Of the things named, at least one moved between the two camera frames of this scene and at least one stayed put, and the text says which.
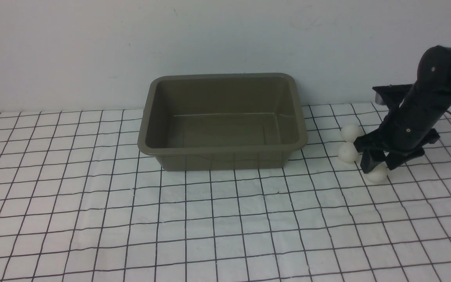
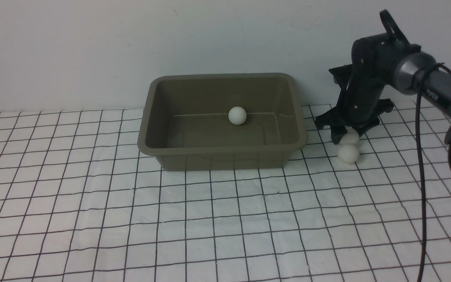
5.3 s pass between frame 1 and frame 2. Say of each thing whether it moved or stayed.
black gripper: moved
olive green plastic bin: stayed
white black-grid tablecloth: stayed
